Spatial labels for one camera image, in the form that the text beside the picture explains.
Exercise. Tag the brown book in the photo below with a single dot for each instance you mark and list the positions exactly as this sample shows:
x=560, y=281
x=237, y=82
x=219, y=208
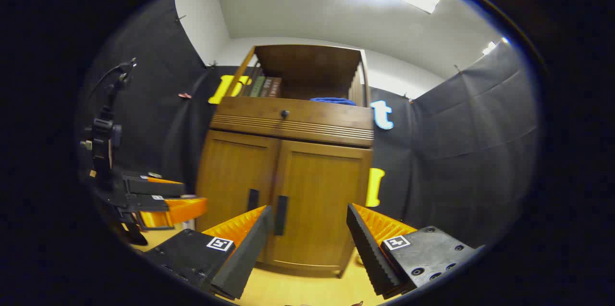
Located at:
x=267, y=88
x=276, y=89

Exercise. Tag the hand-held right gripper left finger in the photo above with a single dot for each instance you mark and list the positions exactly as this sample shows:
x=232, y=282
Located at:
x=250, y=253

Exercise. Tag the wooden cabinet drawer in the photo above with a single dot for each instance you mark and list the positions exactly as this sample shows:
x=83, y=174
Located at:
x=326, y=121

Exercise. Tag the wooden double-door shoe cabinet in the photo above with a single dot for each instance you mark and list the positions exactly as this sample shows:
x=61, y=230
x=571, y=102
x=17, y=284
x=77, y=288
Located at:
x=312, y=68

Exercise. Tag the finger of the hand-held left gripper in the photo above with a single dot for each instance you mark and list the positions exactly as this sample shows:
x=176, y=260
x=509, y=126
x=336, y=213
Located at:
x=153, y=188
x=182, y=210

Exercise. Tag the blue cloth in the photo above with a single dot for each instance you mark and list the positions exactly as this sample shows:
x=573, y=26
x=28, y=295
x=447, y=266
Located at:
x=334, y=101

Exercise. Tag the wooden cabinet door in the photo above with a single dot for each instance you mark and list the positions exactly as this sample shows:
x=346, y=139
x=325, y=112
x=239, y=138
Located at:
x=322, y=190
x=230, y=171

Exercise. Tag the white card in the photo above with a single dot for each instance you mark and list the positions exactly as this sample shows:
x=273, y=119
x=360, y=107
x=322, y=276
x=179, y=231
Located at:
x=190, y=225

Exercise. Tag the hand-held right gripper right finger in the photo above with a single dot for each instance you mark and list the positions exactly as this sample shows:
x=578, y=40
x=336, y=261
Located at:
x=367, y=253

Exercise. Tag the black backdrop cloth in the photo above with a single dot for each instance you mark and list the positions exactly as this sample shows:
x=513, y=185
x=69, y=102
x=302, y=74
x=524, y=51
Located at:
x=456, y=152

